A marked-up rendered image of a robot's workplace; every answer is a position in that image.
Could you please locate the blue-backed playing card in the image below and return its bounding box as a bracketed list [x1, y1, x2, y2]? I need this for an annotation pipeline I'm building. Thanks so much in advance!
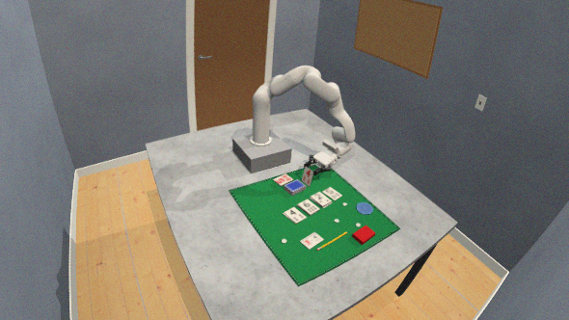
[285, 179, 306, 193]

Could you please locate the red flat block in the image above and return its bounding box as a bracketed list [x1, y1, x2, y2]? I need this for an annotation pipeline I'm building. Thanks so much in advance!
[352, 226, 375, 245]

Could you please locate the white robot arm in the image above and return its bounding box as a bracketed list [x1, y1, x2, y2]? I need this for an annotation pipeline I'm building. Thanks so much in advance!
[250, 66, 355, 159]

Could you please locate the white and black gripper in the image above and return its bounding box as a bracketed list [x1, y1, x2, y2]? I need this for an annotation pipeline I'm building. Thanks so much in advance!
[304, 149, 338, 175]

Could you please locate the blue flat disc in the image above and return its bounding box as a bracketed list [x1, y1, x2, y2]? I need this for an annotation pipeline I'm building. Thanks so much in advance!
[356, 202, 373, 215]

